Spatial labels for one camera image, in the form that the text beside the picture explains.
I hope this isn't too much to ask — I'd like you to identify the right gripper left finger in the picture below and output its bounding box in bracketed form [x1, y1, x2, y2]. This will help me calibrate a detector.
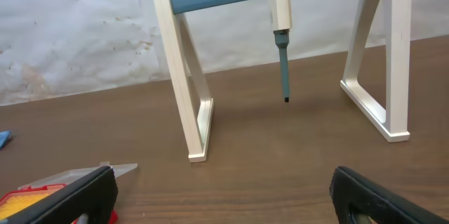
[0, 165, 119, 224]

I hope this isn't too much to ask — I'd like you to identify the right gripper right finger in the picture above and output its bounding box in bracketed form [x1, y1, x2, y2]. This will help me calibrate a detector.
[328, 166, 449, 224]

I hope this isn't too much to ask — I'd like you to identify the white pipette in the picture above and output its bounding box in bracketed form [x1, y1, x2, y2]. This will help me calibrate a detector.
[265, 0, 293, 104]

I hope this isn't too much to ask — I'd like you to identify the red and yellow tip box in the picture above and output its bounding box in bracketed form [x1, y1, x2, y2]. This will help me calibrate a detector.
[0, 161, 139, 224]

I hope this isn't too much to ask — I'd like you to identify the blue cloth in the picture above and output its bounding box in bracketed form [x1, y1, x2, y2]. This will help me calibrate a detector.
[0, 130, 13, 151]

